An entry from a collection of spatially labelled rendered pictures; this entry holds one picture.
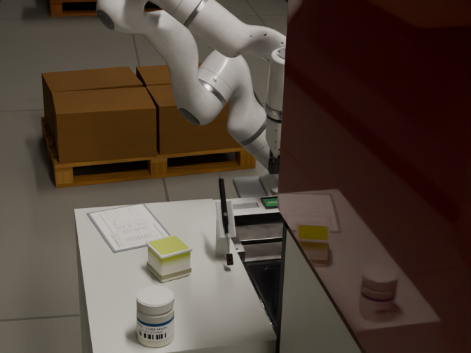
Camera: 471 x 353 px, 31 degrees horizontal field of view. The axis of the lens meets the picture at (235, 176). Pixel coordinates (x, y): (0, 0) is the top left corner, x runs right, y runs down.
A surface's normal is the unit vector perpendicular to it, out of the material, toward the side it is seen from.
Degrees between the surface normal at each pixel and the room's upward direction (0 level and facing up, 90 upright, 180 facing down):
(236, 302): 0
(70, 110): 0
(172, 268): 90
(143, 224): 0
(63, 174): 90
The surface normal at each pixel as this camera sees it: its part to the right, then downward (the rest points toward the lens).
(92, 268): 0.03, -0.91
